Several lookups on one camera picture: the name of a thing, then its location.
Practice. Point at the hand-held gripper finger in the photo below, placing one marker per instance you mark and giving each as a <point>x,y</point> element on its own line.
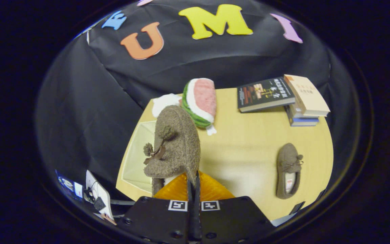
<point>190,195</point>
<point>197,195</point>

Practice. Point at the brown fuzzy slipper shoe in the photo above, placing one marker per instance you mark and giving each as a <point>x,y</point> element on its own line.
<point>178,142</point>
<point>288,162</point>

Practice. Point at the grey fabric storage box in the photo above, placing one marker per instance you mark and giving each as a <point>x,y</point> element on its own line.
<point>137,159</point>

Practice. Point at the white printed sheet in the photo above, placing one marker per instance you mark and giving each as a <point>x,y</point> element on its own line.
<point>105,198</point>

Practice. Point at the watermelon slice plush toy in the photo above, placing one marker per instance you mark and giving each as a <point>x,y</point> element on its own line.
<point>201,98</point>

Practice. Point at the white plush toy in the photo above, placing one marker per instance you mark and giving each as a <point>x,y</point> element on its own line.
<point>163,101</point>

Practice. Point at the black cover book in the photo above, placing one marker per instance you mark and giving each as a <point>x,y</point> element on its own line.
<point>264,93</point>

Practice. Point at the blue printed sheet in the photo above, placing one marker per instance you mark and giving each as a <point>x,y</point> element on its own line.
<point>67,184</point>

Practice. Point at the blue book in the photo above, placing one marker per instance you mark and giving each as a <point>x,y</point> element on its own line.
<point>303,122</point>

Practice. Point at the grey book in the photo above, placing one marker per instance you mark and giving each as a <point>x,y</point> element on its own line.
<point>298,114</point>

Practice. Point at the black backdrop cloth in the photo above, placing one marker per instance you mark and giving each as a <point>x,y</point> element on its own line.
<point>90,101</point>

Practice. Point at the beige cover book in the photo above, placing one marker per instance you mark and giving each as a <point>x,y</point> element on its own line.
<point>308,96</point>

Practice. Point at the black table bracket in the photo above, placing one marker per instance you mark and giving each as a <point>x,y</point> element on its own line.
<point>297,207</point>

